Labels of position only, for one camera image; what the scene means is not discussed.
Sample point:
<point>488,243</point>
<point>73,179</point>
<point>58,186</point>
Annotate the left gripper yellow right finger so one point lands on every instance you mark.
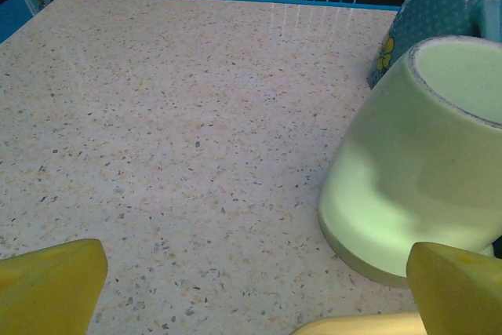
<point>459,296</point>

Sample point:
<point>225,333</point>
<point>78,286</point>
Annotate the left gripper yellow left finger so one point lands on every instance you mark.
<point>47,292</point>

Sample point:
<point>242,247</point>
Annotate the light green mug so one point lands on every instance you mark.
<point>412,154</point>

